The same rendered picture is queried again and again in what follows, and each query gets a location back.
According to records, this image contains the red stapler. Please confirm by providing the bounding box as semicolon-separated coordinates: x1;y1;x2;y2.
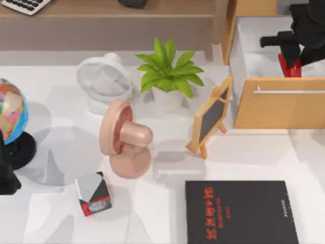
277;52;303;78

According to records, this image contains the open drawer with white inside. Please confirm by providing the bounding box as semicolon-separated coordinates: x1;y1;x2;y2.
229;15;325;129

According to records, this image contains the pale wooden drawer front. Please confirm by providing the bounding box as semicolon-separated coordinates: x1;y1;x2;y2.
233;77;325;130

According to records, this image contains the wooden cabinet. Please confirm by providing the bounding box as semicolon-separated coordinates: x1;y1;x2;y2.
220;0;293;66

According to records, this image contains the wooden framed blackboard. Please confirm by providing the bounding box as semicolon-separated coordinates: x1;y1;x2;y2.
185;75;234;160

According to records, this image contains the green plant in white pot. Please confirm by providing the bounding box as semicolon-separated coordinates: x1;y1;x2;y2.
135;37;205;113

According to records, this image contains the black computer mouse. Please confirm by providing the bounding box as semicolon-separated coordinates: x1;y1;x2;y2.
117;0;148;10

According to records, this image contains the black book with red lettering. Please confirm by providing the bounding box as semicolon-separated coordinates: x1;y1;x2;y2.
184;179;300;244

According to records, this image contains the pink desk fan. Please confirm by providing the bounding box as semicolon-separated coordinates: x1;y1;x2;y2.
99;98;154;179

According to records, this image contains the wooden shelf unit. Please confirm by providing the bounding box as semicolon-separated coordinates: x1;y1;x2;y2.
0;0;229;62

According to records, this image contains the white desk fan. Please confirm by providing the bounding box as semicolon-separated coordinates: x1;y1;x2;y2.
77;52;135;115

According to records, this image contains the red black and white box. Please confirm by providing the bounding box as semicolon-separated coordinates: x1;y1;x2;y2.
74;171;113;218

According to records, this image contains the white keyboard with black keys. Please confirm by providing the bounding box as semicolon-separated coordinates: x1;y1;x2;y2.
1;0;53;17

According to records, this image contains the colourful globe on black stand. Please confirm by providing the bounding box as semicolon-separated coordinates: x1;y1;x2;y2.
0;78;38;170

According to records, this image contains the long metal handle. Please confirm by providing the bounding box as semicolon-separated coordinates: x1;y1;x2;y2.
253;86;325;95

